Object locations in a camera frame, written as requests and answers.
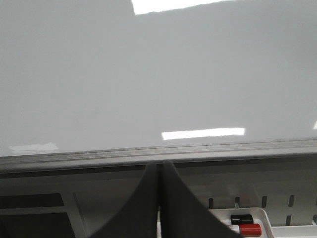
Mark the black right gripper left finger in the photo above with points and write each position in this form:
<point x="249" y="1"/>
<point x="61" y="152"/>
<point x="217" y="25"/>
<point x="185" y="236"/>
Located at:
<point x="138" y="216"/>

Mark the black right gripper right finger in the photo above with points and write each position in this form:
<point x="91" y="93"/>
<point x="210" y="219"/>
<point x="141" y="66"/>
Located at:
<point x="182" y="215"/>

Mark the black capped marker in tray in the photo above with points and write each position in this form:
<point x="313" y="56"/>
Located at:
<point x="240" y="219"/>

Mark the red capped marker in tray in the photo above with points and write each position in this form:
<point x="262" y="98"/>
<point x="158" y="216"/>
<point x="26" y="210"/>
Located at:
<point x="247" y="230"/>

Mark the white plastic marker tray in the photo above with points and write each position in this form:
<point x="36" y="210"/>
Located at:
<point x="262" y="227"/>

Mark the white pegboard cabinet frame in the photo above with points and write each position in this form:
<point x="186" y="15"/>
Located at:
<point x="74" y="204"/>

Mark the white whiteboard with aluminium frame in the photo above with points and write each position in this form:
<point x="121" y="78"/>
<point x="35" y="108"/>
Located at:
<point x="96" y="83"/>

